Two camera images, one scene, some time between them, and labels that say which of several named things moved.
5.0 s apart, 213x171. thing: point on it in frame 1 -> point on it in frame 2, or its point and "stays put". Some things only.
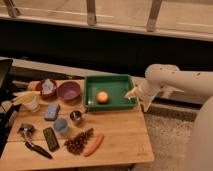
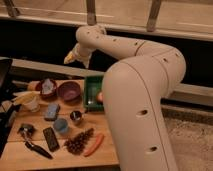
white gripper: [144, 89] -> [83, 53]
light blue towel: [47, 86] stays put
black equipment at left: [8, 106] stays put
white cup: [33, 105] stays put
